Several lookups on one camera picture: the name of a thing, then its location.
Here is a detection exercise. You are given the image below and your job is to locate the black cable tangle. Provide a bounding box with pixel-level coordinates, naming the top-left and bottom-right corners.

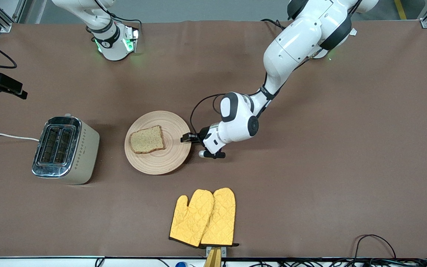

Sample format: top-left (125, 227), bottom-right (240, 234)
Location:
top-left (251, 258), bottom-right (427, 267)

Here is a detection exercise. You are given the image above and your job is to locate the round wooden plate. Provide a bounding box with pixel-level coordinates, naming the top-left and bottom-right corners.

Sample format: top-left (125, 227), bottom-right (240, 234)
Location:
top-left (124, 111), bottom-right (192, 175)

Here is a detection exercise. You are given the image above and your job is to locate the grey metal bracket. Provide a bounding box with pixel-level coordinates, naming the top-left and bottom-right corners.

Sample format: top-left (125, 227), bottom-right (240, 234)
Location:
top-left (205, 245), bottom-right (227, 257)

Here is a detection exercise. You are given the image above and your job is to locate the brown table mat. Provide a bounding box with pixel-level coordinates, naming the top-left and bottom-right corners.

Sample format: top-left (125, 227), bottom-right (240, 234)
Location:
top-left (0, 19), bottom-right (427, 259)

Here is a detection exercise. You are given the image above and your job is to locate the brown toast slice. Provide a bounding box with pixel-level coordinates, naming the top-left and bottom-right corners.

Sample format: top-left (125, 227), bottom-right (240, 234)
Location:
top-left (129, 125), bottom-right (165, 154)

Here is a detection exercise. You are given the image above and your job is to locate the black right base cable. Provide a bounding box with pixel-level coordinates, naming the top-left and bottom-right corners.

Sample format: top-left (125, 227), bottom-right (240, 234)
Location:
top-left (100, 0), bottom-right (142, 26)

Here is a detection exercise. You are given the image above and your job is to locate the black left base cable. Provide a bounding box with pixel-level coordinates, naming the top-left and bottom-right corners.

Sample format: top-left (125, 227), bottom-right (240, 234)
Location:
top-left (261, 19), bottom-right (286, 31)

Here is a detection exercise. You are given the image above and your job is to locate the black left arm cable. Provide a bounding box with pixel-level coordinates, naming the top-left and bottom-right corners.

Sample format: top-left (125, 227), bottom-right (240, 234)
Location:
top-left (190, 93), bottom-right (229, 134)

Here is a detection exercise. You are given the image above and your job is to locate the yellow quilted oven mitt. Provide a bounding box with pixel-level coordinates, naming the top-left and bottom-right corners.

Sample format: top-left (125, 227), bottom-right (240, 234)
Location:
top-left (200, 187), bottom-right (240, 248)
top-left (169, 189), bottom-right (215, 248)

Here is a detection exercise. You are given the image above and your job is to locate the black looped cable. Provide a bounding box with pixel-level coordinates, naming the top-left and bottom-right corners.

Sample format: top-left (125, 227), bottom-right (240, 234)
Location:
top-left (354, 234), bottom-right (397, 260)

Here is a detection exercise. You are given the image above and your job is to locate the chrome two-slot toaster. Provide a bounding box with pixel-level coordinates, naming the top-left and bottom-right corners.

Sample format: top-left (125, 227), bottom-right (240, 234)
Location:
top-left (32, 114), bottom-right (100, 185)

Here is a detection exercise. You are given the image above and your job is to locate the black base cable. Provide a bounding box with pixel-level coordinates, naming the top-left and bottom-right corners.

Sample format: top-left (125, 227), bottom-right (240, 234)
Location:
top-left (261, 19), bottom-right (286, 31)
top-left (100, 0), bottom-right (142, 26)

